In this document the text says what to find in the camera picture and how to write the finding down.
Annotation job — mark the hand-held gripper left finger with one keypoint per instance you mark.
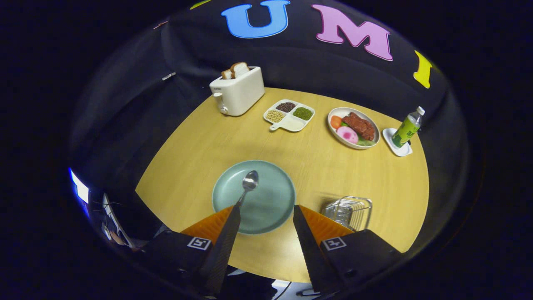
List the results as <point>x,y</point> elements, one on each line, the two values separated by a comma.
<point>227,246</point>

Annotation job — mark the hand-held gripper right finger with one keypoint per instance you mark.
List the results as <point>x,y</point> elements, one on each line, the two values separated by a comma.
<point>310,250</point>

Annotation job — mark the metal spoon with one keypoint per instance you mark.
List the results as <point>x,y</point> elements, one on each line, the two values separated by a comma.
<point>250,182</point>

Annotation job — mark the light green plate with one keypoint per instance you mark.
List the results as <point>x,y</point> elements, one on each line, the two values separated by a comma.
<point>270,200</point>

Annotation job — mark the white plate with food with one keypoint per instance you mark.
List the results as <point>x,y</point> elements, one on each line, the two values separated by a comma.
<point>333,133</point>

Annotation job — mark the green lettuce leaf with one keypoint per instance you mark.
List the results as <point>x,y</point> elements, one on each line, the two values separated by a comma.
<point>365,143</point>

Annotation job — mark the pink round ham slice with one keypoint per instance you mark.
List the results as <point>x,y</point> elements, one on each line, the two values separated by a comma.
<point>347,135</point>

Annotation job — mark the white divided snack tray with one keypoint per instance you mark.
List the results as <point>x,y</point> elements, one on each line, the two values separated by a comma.
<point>293,123</point>

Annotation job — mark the orange carrot piece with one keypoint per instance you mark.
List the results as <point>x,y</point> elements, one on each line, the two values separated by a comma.
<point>335,122</point>

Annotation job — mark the brown meat slices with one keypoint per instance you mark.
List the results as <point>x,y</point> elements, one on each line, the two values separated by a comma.
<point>359,125</point>

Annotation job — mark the white square coaster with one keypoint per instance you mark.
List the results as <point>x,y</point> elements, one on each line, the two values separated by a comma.
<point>400,151</point>

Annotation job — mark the green beans pile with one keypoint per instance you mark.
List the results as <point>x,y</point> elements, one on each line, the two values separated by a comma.
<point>302,113</point>

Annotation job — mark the yellow soybeans pile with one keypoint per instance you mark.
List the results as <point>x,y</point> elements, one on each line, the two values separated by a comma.
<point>275,116</point>

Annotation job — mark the dark red beans pile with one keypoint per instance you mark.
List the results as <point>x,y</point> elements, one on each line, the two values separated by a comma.
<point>286,107</point>

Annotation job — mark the white toaster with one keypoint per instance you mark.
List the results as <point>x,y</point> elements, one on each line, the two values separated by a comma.
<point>241,93</point>

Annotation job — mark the green label drink bottle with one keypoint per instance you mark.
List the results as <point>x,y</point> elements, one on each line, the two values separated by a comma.
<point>406,130</point>

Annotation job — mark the small bread slice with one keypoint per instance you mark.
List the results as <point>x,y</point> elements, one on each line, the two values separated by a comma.
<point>227,74</point>

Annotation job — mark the large bread slice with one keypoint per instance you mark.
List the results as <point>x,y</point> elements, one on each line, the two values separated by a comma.
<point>240,70</point>

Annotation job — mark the silver metal clip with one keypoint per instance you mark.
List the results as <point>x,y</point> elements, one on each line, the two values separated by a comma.
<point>168,76</point>

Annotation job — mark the black backdrop cloth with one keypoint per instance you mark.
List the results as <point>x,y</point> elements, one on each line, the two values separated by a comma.
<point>291,62</point>

